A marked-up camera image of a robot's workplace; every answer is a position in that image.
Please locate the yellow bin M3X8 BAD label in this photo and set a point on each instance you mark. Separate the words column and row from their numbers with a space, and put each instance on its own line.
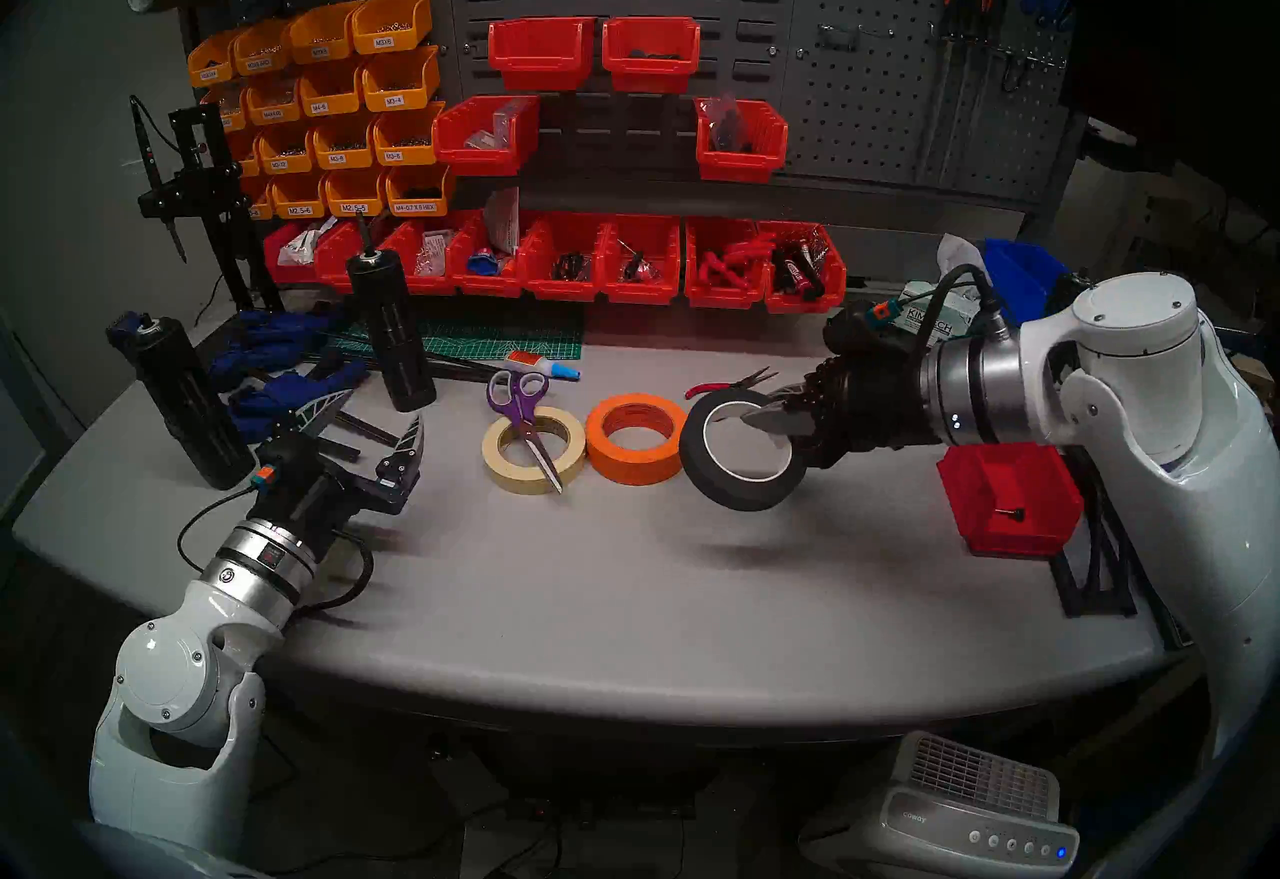
column 260, row 59

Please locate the red bin with clear box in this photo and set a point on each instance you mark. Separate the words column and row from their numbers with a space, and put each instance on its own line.
column 480, row 159

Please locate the yellow bin M2.5-6 label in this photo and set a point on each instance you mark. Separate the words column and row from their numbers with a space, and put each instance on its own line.
column 298, row 207

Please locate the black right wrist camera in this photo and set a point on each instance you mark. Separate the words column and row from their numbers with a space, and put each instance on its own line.
column 855, row 327

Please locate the yellow bin M3-12 label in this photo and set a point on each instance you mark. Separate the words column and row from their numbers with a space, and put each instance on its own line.
column 282, row 159

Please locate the red bin with small tools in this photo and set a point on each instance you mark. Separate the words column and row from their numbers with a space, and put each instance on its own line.
column 565, row 289
column 640, row 292

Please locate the yellow bin M4-6 label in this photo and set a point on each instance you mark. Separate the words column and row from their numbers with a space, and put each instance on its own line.
column 322, row 102

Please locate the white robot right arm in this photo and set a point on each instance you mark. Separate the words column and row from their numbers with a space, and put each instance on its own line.
column 1150, row 407

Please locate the yellow bin M4-0.7X6 HEX label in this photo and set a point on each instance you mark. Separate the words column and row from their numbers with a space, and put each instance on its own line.
column 418, row 205

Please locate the red bin with parts bag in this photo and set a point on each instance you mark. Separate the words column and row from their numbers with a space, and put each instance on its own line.
column 745, row 165

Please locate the dark monitor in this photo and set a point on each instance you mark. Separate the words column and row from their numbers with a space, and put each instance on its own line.
column 1170, row 7

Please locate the folded paper manual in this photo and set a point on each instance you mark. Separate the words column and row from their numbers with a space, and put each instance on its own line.
column 503, row 222

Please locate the empty red hanging bin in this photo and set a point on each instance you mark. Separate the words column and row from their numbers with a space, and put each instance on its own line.
column 540, row 72

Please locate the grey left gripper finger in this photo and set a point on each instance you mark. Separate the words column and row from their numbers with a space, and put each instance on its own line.
column 405, row 462
column 320, row 415

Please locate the black metal bar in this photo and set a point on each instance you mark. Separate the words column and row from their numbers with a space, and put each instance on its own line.
column 365, row 430

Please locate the red bin with red pliers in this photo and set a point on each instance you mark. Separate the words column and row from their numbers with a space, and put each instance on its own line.
column 725, row 297

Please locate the black tape roll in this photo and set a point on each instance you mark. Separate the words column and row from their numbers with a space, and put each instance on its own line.
column 720, row 487

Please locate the Kimtech tissue box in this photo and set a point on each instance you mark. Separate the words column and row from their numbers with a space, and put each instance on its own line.
column 915, row 319

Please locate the black soldering iron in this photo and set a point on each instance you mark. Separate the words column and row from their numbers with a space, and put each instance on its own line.
column 150, row 157

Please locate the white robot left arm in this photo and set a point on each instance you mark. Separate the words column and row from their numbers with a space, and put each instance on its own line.
column 175, row 677

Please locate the yellow bin M3-4 label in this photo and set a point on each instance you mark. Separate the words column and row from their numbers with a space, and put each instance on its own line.
column 398, row 97

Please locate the yellow bin M4X4X6 label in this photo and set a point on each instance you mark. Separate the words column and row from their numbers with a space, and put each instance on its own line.
column 272, row 109

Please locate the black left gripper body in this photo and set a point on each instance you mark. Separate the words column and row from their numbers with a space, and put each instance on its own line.
column 325, row 512

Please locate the blue bar clamp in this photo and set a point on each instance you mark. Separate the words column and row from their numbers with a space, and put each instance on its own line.
column 270, row 332
column 285, row 392

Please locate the thin black flat bar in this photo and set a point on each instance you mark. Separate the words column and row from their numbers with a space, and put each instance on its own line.
column 450, row 369

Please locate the red bin with black parts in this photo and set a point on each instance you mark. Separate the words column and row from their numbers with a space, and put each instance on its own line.
column 650, row 77

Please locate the yellow bin M3-6 label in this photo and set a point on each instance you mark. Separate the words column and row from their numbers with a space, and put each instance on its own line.
column 395, row 152

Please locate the red bin with markers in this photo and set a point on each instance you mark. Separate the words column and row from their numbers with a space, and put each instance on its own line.
column 800, row 302

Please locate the green cutting mat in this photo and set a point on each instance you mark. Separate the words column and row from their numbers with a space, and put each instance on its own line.
column 510, row 337

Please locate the red black marker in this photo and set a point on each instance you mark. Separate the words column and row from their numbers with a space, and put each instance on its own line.
column 800, row 272

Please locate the yellow bin M3X6X4 label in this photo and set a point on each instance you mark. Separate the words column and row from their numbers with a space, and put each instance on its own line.
column 210, row 70

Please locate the clear bag of black parts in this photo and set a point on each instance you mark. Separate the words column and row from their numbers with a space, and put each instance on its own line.
column 728, row 127

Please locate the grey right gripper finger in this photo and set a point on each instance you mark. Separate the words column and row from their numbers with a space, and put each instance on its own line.
column 795, row 392
column 775, row 420

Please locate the yellow bin M2.5-5 label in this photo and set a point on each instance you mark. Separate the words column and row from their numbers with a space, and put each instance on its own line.
column 355, row 205

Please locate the small blue cap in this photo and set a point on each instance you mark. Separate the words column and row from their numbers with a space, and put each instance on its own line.
column 483, row 265

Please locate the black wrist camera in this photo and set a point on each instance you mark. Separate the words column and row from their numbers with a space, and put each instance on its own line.
column 855, row 327
column 295, row 462

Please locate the red bin with black bolt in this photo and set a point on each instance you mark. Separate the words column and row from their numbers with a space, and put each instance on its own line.
column 1010, row 497

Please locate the yellow parts bin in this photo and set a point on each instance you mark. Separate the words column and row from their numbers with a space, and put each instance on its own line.
column 260, row 205
column 232, row 112
column 247, row 159

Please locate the black power strip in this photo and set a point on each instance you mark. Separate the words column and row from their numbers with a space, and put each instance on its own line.
column 610, row 812

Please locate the white glue tube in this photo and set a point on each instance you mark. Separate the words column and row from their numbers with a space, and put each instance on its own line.
column 535, row 364

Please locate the red bin with crumpled paper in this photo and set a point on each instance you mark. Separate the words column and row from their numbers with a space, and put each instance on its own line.
column 285, row 272

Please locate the white air purifier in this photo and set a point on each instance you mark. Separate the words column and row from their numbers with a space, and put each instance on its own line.
column 930, row 822

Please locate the red bin with paper manual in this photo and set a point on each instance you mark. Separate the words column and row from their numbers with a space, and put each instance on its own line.
column 485, row 285

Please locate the blue plastic bin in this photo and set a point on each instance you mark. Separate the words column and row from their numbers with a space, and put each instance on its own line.
column 1020, row 272

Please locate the black hanging hook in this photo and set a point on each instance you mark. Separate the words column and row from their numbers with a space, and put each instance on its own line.
column 1010, row 77

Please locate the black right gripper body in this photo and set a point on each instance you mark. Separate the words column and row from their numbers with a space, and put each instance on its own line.
column 870, row 402

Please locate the yellow bin M3X6 label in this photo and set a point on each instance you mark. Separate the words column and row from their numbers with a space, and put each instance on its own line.
column 390, row 39

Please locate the beige masking tape roll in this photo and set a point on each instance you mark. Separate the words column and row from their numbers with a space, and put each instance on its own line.
column 505, row 472

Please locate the yellow bin M3-8 label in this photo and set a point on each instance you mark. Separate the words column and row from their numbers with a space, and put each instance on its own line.
column 340, row 155

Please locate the orange tape roll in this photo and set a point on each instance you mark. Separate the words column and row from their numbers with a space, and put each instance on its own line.
column 630, row 469

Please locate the clear plastic box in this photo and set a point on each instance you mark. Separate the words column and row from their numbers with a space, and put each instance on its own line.
column 505, row 127

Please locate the black bin stand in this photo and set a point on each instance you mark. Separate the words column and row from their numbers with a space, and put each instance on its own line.
column 1095, row 587

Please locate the white tissue sheet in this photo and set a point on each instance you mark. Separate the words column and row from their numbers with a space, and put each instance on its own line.
column 958, row 255

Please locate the metal tool holder rail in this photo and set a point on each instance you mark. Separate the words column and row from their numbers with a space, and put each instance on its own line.
column 1030, row 59

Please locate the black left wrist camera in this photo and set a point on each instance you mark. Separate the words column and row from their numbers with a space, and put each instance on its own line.
column 295, row 462

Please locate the black soldering stand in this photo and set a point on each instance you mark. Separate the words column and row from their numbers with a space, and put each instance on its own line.
column 205, row 187

